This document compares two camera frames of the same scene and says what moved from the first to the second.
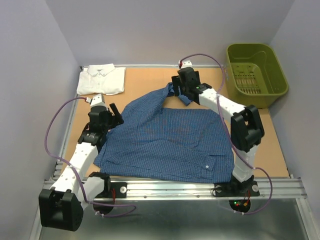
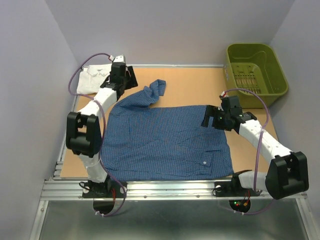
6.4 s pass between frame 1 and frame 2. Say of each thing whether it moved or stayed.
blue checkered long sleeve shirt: moved
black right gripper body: moved
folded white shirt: stayed
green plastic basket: stayed
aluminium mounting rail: stayed
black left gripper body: moved
